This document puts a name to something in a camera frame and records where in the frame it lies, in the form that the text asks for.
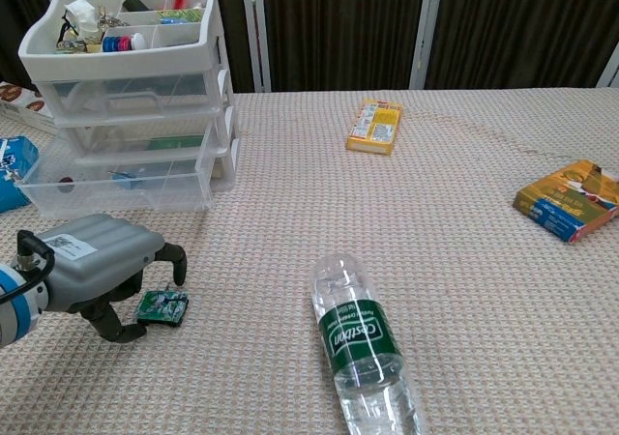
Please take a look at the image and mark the metal keychain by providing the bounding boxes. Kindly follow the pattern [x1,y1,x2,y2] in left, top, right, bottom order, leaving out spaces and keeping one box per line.
[98,4,125,28]

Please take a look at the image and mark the grey metal frame post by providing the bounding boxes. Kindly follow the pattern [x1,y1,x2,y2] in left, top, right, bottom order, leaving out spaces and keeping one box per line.
[239,0,273,94]
[596,42,619,89]
[409,0,444,90]

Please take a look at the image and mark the translucent plastic drawer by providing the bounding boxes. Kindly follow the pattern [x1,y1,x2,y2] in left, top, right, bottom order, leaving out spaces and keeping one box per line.
[14,132,226,221]

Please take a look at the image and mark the clear drawer with long handle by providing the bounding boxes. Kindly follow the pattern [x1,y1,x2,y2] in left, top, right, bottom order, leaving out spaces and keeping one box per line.
[33,69,229,118]

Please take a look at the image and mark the green cartoon sticker packet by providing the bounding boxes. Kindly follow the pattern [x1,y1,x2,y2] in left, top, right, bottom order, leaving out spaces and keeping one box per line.
[55,37,101,54]

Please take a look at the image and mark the small green circuit board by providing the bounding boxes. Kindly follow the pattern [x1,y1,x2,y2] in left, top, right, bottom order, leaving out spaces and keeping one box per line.
[133,286,191,330]

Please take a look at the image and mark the stack of coloured discs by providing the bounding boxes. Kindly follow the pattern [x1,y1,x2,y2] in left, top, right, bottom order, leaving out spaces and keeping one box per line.
[101,31,146,53]

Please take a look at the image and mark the clear water bottle green label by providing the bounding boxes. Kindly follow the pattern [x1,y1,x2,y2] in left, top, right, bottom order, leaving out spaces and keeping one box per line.
[310,252,429,435]

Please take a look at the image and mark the crumpled orange blue carton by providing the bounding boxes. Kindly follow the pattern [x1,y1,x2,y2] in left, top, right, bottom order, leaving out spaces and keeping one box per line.
[512,159,619,246]

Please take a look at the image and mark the green blue packet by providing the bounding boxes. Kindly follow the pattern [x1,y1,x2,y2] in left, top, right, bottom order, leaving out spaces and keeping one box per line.
[155,8,204,24]

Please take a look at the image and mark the beige woven tablecloth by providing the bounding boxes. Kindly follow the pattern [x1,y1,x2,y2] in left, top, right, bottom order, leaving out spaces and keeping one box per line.
[0,86,619,435]

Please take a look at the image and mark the blue snack bag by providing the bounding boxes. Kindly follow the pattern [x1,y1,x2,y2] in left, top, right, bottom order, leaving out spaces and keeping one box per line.
[0,134,41,215]

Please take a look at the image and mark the white plastic drawer organizer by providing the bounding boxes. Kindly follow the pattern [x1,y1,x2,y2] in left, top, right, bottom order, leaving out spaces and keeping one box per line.
[17,0,242,195]

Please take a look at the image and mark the yellow snack box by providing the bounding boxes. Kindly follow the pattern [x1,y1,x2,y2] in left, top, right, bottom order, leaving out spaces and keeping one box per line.
[345,98,404,158]

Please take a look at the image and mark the flat green item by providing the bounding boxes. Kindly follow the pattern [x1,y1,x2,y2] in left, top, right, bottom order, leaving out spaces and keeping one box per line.
[146,134,205,152]

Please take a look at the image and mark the long white cookie box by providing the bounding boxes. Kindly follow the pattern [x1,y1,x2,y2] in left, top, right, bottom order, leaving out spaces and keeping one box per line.
[0,80,60,137]

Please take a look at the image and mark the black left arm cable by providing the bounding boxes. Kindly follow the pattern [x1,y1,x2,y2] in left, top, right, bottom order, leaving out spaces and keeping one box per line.
[0,228,57,306]

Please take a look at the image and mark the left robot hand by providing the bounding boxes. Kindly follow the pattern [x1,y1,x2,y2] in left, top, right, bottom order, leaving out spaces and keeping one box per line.
[43,213,189,345]

